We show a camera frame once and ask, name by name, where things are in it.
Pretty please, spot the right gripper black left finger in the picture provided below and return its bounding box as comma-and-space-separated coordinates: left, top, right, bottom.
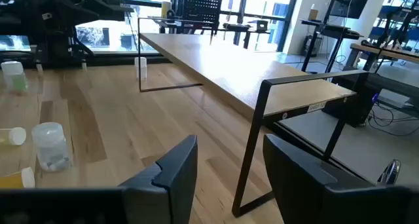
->
0, 134, 199, 224

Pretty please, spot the wooden background table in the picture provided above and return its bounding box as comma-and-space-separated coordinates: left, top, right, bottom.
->
349, 42, 419, 65

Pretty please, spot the wooden shelf black metal frame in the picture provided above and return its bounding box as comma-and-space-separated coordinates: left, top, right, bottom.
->
137, 16, 369, 218

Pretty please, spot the black computer tower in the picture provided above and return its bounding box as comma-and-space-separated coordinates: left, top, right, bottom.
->
322, 83, 380, 126

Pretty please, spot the large room window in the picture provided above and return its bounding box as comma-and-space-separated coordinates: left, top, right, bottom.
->
0, 0, 297, 53

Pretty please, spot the black standing desk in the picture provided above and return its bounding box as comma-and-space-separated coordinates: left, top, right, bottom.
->
299, 18, 363, 73

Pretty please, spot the orange pill bottle white cap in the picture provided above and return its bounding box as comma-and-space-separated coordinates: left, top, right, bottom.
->
0, 166, 36, 189

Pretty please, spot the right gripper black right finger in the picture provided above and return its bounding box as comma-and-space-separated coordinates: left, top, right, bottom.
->
263, 134, 419, 224

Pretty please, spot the yellow pill bottle white cap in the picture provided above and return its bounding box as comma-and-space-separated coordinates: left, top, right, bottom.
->
0, 126, 27, 147

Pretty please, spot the black monitor on stand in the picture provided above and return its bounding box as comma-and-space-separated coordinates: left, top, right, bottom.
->
329, 0, 373, 19

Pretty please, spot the black background desk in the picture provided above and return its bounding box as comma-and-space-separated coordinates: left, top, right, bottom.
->
149, 16, 272, 50

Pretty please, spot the clear plastic jar white lid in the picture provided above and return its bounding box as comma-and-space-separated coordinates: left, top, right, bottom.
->
134, 56, 148, 81
0, 60, 29, 93
31, 121, 71, 172

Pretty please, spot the shiny metal clip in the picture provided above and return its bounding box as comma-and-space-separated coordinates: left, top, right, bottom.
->
378, 159, 402, 185

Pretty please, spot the small brown cardboard box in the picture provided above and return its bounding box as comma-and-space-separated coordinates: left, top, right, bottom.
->
308, 3, 319, 21

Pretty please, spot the cream cylinder container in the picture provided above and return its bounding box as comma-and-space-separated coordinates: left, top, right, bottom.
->
160, 1, 173, 19

